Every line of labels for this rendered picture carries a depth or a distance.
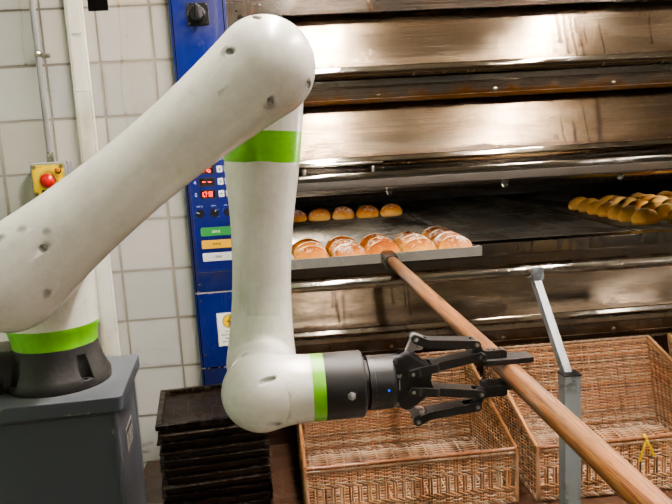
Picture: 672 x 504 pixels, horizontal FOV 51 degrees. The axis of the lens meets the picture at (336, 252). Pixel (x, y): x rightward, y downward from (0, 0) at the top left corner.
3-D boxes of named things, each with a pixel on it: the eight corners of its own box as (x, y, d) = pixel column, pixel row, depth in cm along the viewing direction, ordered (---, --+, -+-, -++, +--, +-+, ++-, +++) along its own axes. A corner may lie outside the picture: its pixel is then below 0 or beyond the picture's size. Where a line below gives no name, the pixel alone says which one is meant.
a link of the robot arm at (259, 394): (222, 450, 92) (216, 368, 90) (226, 413, 104) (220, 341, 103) (329, 440, 94) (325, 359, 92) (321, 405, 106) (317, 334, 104)
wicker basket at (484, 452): (295, 446, 225) (289, 362, 220) (469, 429, 230) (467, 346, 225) (303, 528, 177) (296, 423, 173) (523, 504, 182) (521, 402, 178)
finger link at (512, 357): (478, 360, 102) (478, 355, 102) (526, 355, 102) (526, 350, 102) (485, 366, 99) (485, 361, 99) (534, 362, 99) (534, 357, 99)
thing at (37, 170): (41, 197, 208) (36, 162, 207) (76, 195, 209) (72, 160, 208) (32, 199, 201) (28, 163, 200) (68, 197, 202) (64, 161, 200)
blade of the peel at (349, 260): (482, 255, 202) (482, 245, 202) (289, 270, 197) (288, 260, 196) (449, 238, 237) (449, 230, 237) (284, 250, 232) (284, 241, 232)
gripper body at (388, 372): (360, 345, 102) (423, 340, 103) (362, 402, 103) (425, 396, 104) (368, 361, 94) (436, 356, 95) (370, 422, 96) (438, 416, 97)
